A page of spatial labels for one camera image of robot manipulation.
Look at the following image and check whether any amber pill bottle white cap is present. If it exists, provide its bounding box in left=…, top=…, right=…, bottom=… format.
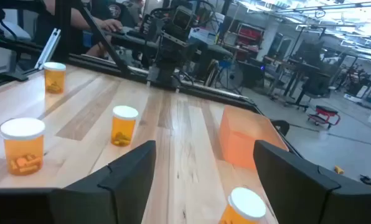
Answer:
left=0, top=117, right=46, bottom=177
left=43, top=62, right=67, bottom=95
left=218, top=187, right=267, bottom=224
left=111, top=105, right=139, bottom=147

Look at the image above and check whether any black upright frame post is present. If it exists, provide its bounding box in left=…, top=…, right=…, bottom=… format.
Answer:
left=54, top=0, right=71, bottom=60

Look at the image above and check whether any black table edge frame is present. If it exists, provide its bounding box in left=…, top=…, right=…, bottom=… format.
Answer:
left=0, top=52, right=267, bottom=113

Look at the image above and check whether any white and blue box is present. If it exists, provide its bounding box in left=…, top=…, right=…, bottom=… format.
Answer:
left=188, top=27, right=217, bottom=46

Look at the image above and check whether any black table corner bracket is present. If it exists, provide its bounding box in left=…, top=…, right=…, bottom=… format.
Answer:
left=270, top=119, right=291, bottom=137

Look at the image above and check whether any round floor fan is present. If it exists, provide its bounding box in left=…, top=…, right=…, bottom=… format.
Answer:
left=218, top=60, right=245, bottom=91

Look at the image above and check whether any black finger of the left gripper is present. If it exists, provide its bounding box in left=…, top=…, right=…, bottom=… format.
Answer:
left=187, top=39, right=205, bottom=62
left=140, top=14, right=162, bottom=43

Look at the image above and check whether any person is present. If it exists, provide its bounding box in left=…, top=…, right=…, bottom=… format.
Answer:
left=92, top=0, right=143, bottom=29
left=32, top=0, right=124, bottom=60

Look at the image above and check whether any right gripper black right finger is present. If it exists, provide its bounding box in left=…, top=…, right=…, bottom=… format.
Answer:
left=253, top=139, right=371, bottom=224

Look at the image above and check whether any silver aluminium extrusion bar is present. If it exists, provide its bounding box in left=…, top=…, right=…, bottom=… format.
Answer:
left=34, top=27, right=62, bottom=71

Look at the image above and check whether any red storage shelf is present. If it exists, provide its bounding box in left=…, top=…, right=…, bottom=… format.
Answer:
left=235, top=22, right=265, bottom=62

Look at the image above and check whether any person's hand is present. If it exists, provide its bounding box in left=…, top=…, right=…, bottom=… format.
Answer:
left=100, top=18, right=123, bottom=33

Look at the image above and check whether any black diagonal frame strut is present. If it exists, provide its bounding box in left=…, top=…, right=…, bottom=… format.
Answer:
left=78, top=4, right=132, bottom=78

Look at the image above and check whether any orange translucent plastic basket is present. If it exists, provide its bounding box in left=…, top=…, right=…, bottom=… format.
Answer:
left=219, top=105, right=289, bottom=170

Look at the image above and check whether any black office desk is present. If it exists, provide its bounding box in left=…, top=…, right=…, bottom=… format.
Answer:
left=263, top=55, right=332, bottom=111

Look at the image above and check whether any red rolling stool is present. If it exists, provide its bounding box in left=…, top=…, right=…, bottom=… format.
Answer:
left=307, top=105, right=341, bottom=129

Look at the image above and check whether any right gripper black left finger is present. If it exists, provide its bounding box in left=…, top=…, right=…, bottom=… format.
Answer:
left=0, top=139, right=157, bottom=224

